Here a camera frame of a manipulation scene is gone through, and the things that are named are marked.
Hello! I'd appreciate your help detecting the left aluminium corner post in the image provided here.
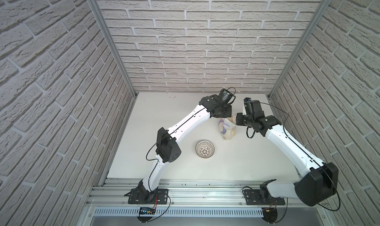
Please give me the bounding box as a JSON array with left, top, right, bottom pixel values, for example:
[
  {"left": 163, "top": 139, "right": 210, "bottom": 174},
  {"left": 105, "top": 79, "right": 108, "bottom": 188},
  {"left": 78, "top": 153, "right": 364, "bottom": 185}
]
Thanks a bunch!
[{"left": 87, "top": 0, "right": 137, "bottom": 99}]

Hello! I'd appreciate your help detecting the green circuit board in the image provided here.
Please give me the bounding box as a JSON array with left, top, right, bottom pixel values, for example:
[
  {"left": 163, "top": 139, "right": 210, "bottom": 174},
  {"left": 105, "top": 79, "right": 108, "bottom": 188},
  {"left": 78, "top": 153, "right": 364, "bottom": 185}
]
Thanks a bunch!
[{"left": 139, "top": 207, "right": 156, "bottom": 215}]

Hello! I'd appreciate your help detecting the black round connector box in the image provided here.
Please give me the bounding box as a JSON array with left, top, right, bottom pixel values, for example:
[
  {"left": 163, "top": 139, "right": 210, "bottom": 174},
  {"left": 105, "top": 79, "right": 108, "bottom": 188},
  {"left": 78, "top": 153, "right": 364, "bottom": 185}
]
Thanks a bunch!
[{"left": 262, "top": 208, "right": 278, "bottom": 224}]

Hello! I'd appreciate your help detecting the clear oats bag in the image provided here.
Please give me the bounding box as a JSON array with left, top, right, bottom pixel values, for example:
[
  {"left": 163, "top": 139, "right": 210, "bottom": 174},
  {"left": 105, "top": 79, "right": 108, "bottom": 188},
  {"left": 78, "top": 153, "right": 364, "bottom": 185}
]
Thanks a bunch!
[{"left": 218, "top": 115, "right": 236, "bottom": 141}]

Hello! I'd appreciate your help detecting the right aluminium corner post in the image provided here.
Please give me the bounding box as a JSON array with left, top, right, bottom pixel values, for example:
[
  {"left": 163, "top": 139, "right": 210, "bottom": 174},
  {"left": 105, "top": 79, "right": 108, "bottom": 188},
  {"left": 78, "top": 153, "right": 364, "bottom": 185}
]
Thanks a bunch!
[{"left": 268, "top": 0, "right": 332, "bottom": 100}]

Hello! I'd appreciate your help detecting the white slotted cable duct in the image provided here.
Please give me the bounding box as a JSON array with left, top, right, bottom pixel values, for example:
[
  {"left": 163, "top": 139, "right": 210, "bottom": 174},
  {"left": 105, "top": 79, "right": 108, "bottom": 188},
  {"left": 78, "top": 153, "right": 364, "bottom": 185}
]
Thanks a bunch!
[{"left": 93, "top": 207, "right": 263, "bottom": 218}]

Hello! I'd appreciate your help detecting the patterned ceramic breakfast bowl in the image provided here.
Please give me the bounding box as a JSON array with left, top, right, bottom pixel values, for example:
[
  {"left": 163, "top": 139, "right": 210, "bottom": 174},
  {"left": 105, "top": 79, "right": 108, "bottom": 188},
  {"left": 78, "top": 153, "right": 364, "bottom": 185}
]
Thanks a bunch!
[{"left": 196, "top": 140, "right": 215, "bottom": 158}]

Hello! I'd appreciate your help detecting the aluminium mounting rail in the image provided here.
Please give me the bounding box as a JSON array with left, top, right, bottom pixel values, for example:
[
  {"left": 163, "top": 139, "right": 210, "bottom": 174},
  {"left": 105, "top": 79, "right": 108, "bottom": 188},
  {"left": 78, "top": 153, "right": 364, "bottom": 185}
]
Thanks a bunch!
[{"left": 85, "top": 178, "right": 327, "bottom": 209}]

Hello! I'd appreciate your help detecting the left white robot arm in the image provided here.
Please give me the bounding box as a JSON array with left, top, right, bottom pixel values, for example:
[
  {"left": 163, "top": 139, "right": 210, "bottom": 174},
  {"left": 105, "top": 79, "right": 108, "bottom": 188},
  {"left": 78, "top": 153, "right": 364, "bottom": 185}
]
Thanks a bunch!
[{"left": 138, "top": 88, "right": 236, "bottom": 201}]

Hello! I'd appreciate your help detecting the aluminium corner post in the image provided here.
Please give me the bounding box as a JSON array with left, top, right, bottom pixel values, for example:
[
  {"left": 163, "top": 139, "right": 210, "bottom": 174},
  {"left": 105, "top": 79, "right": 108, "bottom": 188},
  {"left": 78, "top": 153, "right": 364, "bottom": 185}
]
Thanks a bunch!
[
  {"left": 87, "top": 0, "right": 137, "bottom": 99},
  {"left": 268, "top": 0, "right": 332, "bottom": 100}
]

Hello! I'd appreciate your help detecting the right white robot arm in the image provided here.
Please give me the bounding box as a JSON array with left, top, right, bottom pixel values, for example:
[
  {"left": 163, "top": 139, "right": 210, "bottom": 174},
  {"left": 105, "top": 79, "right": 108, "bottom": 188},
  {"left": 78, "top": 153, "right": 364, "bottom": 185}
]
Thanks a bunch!
[{"left": 236, "top": 97, "right": 338, "bottom": 206}]

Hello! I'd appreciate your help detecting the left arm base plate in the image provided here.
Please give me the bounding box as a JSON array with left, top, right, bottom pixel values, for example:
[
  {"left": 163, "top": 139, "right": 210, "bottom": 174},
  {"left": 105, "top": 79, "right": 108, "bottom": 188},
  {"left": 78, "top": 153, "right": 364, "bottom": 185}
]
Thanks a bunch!
[{"left": 128, "top": 188, "right": 169, "bottom": 205}]

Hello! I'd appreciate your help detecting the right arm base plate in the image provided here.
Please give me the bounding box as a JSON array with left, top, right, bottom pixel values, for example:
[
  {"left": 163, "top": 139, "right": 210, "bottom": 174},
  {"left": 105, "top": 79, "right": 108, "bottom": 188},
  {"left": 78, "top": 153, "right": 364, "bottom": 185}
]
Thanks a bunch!
[{"left": 242, "top": 188, "right": 286, "bottom": 207}]

